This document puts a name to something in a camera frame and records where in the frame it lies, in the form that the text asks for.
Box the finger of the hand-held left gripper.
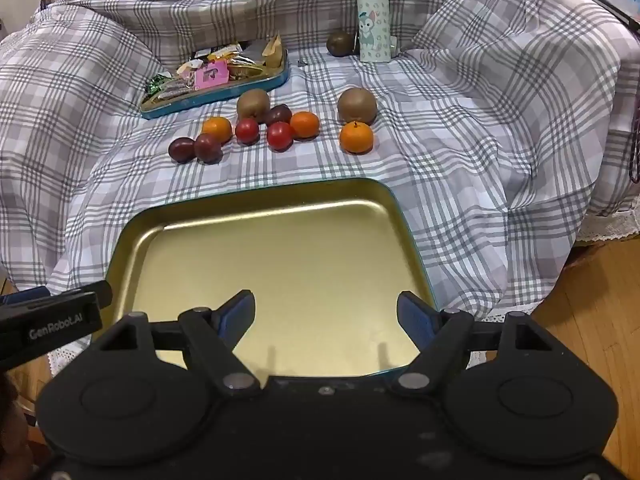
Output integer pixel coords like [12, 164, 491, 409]
[0, 280, 114, 312]

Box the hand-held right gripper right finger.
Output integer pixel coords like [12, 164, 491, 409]
[397, 291, 551, 396]

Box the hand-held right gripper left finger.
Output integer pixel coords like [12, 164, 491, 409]
[95, 290, 262, 397]

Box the gold tin tray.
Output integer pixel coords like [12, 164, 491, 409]
[102, 177, 439, 379]

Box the dark purple passion fruit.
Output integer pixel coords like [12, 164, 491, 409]
[168, 137, 196, 164]
[264, 104, 293, 128]
[194, 133, 224, 165]

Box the red tomato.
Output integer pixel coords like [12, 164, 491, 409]
[235, 118, 260, 145]
[266, 122, 295, 152]

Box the orange mandarin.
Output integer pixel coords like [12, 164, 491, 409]
[202, 116, 234, 145]
[339, 120, 375, 155]
[290, 111, 321, 141]

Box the brown kiwi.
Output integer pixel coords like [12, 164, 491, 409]
[236, 89, 273, 124]
[337, 87, 378, 126]

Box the grey plaid cloth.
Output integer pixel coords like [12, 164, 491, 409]
[0, 0, 637, 376]

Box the blue tin tray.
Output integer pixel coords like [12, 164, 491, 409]
[139, 47, 291, 121]

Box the pink snack packet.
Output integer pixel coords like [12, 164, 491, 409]
[195, 60, 230, 91]

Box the pile of snack packets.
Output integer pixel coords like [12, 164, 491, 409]
[145, 32, 284, 101]

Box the round brown fruit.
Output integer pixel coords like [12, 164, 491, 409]
[327, 31, 357, 58]

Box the green cartoon water bottle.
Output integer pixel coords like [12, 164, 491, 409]
[356, 0, 393, 64]

